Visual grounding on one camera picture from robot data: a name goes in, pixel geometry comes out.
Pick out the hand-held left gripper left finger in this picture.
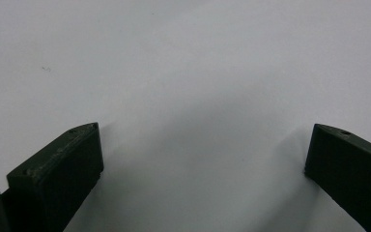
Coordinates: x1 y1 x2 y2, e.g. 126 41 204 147
6 122 104 232

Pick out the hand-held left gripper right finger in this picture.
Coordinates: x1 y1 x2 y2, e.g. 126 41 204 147
303 123 371 232

